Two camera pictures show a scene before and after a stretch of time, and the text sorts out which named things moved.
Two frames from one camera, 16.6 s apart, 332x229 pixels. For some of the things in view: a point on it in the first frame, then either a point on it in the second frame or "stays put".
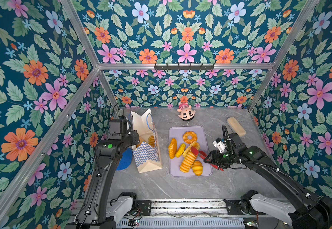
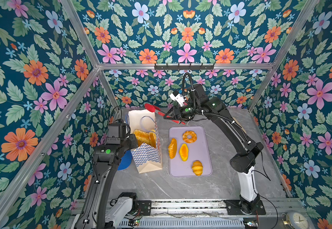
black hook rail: (184, 67) stays put
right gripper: (215, 159) to (176, 111)
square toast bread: (188, 150) to (147, 137)
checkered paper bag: (148, 154) stays put
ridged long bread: (187, 162) to (152, 139)
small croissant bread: (197, 167) stays put
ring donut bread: (193, 136) stays put
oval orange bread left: (172, 148) stays put
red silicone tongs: (202, 155) to (153, 108)
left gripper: (136, 137) stays put
